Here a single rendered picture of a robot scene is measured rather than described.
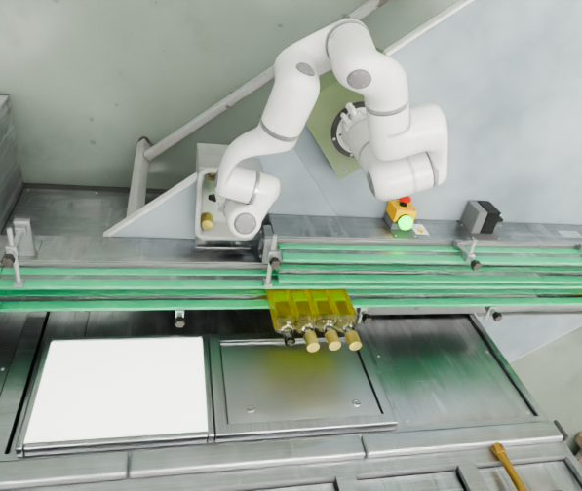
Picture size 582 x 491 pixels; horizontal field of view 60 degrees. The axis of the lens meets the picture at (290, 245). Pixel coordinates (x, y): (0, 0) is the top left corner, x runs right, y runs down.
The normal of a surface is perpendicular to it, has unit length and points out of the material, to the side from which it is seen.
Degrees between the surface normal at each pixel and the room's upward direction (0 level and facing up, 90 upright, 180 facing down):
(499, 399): 90
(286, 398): 90
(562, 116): 0
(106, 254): 90
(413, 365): 90
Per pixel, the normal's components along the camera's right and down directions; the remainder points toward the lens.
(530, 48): 0.18, 0.57
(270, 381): 0.15, -0.82
